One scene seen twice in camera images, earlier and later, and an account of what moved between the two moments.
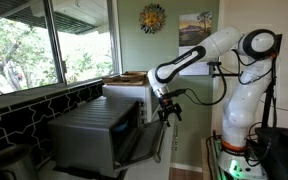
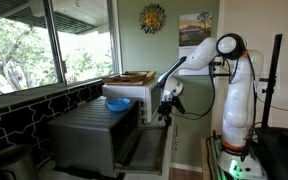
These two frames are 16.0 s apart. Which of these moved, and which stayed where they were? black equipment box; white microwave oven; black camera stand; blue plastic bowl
Moved: blue plastic bowl
Stayed: white microwave oven; black equipment box; black camera stand
